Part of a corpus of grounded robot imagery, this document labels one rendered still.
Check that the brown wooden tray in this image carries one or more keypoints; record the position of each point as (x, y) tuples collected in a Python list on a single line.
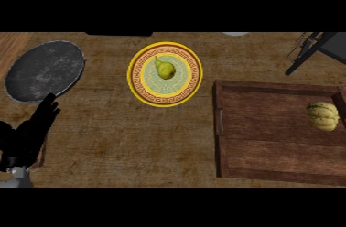
[(280, 136)]

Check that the pale yellow ribbed squash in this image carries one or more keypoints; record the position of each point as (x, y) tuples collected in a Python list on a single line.
[(323, 116)]

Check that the yellow patterned round plate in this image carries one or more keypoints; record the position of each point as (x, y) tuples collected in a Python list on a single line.
[(165, 74)]

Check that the yellow green pear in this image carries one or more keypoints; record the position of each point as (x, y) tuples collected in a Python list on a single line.
[(165, 69)]

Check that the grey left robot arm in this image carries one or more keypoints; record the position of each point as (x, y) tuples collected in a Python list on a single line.
[(15, 177)]

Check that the white round object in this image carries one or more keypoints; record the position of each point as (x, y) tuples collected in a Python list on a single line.
[(236, 33)]

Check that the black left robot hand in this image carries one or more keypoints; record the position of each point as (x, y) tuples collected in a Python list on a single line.
[(32, 131)]

